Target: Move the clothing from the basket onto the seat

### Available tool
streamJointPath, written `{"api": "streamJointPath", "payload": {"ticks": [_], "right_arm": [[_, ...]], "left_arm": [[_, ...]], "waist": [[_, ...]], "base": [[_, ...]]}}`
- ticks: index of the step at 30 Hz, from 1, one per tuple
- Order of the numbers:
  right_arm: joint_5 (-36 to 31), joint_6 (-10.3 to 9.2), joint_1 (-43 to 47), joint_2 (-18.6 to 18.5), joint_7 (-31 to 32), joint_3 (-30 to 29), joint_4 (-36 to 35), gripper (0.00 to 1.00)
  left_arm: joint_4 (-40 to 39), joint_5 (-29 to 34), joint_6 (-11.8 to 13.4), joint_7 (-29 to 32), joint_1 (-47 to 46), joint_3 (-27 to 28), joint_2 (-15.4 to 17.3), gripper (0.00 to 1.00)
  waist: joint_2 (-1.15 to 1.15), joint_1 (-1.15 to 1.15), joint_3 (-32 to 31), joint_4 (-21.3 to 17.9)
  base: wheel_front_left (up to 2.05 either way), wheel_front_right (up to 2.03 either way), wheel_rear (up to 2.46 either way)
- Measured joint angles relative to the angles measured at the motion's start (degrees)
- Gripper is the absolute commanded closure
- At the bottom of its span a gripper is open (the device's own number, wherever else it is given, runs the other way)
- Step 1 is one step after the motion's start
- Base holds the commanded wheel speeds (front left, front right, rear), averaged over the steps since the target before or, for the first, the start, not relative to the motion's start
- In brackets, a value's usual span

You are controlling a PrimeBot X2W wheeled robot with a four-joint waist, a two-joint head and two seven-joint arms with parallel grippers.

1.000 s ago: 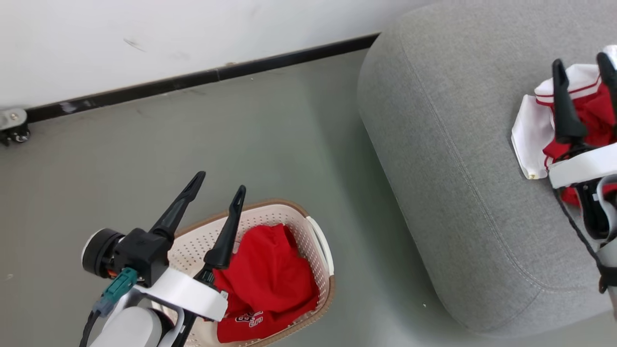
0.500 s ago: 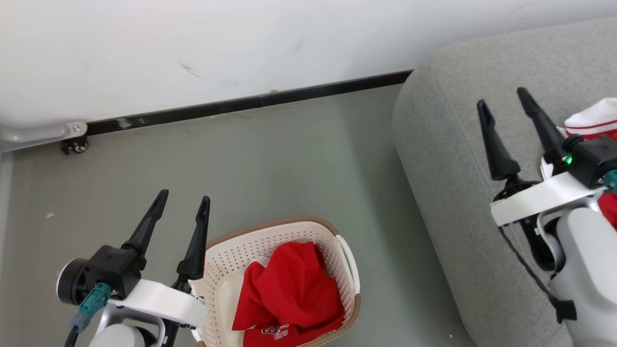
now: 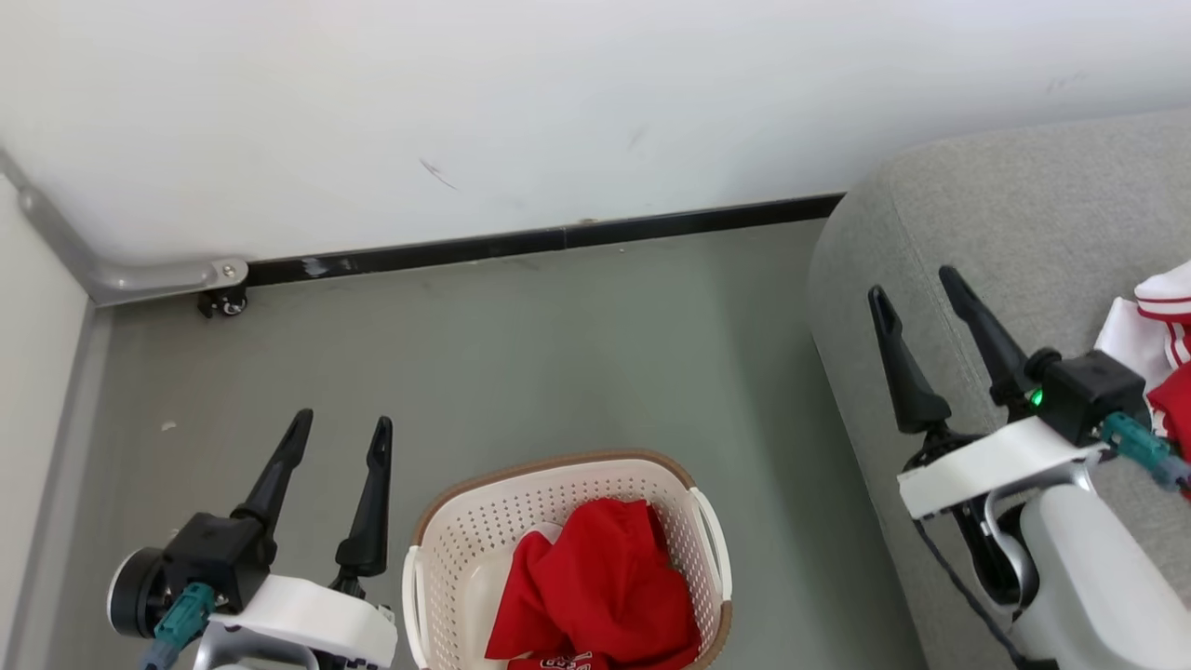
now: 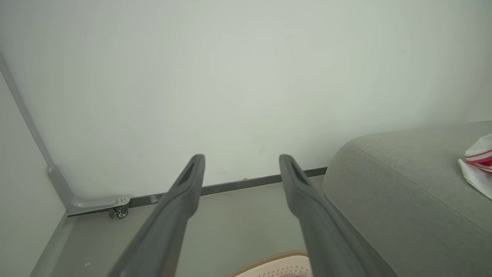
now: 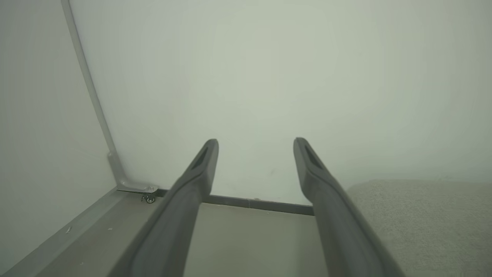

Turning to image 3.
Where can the white perforated laundry basket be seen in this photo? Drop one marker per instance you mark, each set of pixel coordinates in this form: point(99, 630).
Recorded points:
point(558, 484)

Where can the grey wall skirting strip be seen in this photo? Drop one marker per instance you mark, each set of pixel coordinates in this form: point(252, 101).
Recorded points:
point(67, 465)

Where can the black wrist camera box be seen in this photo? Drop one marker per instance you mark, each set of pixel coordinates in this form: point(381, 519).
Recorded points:
point(219, 554)
point(1089, 391)

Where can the grey fabric sofa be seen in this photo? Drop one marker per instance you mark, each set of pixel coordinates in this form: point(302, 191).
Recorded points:
point(1005, 205)

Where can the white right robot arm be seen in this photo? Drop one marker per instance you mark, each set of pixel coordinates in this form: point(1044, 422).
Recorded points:
point(1098, 577)

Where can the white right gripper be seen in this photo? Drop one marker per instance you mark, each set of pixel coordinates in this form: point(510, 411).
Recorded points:
point(996, 465)

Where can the black baseboard strip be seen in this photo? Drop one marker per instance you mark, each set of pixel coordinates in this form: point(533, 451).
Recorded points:
point(558, 239)

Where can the red and white jersey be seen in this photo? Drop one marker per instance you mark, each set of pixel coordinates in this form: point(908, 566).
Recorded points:
point(1130, 340)

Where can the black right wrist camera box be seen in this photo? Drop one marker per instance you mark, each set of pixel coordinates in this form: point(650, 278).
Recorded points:
point(1089, 391)

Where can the small black caster wheel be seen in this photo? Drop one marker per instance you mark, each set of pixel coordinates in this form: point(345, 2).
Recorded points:
point(223, 303)

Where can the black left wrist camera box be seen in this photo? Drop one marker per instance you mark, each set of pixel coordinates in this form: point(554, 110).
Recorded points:
point(219, 554)

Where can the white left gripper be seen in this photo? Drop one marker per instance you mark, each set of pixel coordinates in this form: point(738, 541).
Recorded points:
point(307, 619)

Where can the grey metal corner bracket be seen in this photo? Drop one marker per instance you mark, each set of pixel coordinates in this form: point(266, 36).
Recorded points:
point(140, 274)

